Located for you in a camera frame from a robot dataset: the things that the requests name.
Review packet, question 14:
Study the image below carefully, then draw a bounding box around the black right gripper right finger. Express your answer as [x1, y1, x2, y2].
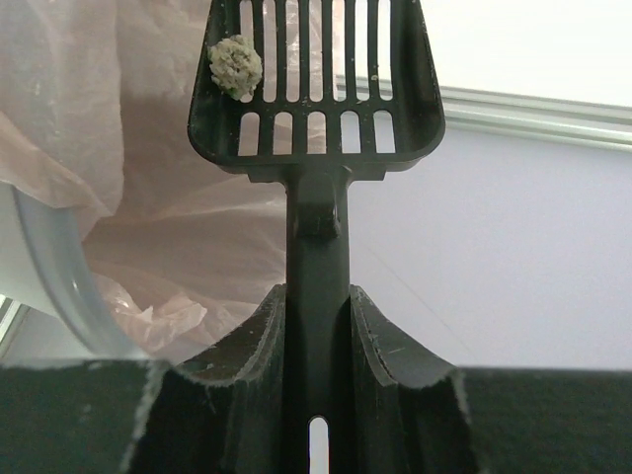
[351, 286, 479, 473]

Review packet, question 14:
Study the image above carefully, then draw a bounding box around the black slotted litter scoop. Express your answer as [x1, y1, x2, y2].
[188, 1, 445, 473]

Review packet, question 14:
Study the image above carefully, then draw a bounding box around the pink bin liner bag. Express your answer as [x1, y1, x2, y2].
[1, 1, 285, 361]

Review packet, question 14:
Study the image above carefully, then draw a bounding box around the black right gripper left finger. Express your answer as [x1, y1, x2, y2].
[118, 284, 286, 473]

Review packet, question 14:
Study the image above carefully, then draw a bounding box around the grey waste bin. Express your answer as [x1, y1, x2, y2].
[1, 183, 148, 359]

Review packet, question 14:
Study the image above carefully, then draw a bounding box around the small round litter clump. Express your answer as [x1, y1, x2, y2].
[207, 35, 264, 101]

